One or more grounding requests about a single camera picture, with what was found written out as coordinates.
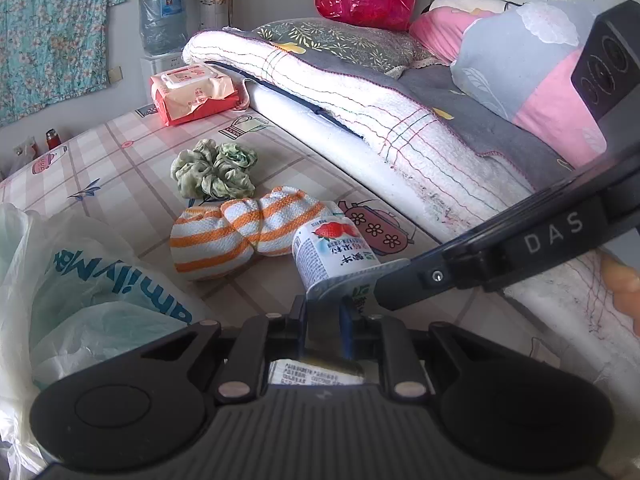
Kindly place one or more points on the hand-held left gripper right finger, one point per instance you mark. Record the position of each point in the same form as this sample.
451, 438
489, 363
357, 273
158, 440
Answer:
346, 330

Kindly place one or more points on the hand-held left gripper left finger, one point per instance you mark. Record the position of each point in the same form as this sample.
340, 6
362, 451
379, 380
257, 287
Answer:
297, 325

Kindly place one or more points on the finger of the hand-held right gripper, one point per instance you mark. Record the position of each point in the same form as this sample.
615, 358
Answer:
410, 285

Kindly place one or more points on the orange striped towel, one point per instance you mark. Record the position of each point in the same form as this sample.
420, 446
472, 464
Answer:
210, 240

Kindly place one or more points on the green scrunchie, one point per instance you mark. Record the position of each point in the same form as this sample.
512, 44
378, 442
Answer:
210, 175

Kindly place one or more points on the white plastic bag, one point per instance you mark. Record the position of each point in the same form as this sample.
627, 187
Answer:
75, 285

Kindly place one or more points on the grey printed blanket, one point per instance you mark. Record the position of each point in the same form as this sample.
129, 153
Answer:
450, 105

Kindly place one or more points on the grey pink patchwork quilt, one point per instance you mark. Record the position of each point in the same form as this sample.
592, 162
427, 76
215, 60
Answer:
510, 70

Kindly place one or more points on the white stitched blanket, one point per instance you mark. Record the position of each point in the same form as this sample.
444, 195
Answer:
350, 100

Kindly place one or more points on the pink pillow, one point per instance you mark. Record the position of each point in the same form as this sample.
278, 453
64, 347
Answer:
435, 35

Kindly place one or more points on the plaid floral bed sheet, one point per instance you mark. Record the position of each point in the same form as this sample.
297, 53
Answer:
125, 160

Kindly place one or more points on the grey leaf print pillow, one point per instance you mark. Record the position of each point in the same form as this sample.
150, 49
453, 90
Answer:
340, 42

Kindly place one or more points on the pink wet wipes pack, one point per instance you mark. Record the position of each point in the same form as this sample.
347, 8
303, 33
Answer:
190, 95

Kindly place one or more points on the white water dispenser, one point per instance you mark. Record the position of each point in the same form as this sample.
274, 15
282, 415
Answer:
160, 66

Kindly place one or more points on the red thermos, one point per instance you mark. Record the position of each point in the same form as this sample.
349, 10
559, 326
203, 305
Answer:
52, 141

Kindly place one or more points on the small clear plastic bag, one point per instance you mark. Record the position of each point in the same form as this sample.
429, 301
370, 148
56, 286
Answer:
22, 157

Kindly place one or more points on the rolled floral mat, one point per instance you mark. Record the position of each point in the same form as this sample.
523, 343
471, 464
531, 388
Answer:
215, 5

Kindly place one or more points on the blue water jug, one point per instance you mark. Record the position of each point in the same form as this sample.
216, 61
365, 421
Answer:
160, 20

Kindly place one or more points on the teal floral hanging cloth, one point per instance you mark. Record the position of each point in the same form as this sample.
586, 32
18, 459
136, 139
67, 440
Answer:
50, 35

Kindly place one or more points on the wall outlet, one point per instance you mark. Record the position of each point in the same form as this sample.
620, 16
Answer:
115, 74

